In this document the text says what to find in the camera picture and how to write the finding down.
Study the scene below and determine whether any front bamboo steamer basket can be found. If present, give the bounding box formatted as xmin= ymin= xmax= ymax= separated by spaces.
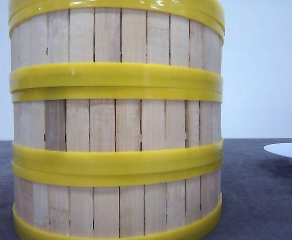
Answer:
xmin=13 ymin=167 xmax=222 ymax=240

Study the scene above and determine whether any yellow rimmed steamer lid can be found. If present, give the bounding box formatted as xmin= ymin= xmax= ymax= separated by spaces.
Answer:
xmin=8 ymin=0 xmax=225 ymax=28

